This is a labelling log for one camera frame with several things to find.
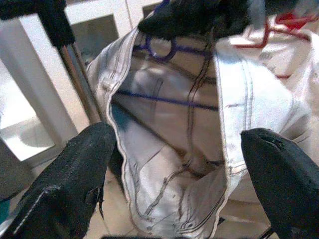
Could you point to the red plastic hanger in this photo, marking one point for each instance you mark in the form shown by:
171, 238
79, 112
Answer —
267, 32

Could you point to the light grey white trousers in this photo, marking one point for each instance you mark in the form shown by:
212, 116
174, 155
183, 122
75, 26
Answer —
174, 149

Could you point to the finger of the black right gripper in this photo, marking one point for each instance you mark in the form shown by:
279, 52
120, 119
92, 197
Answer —
189, 17

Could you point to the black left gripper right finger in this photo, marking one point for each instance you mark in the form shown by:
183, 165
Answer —
281, 179

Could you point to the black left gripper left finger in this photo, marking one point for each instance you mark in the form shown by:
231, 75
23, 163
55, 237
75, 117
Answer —
62, 186

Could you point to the teal floor mat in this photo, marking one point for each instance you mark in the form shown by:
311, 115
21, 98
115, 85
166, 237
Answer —
3, 211

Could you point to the black chrome clothes rack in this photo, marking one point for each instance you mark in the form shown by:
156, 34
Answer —
58, 27

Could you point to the white glass-door cabinet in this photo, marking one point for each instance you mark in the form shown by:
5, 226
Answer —
42, 74

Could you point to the purple plastic hanger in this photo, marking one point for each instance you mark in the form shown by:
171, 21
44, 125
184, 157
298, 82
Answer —
147, 47

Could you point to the white shirt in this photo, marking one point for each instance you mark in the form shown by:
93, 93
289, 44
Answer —
294, 62

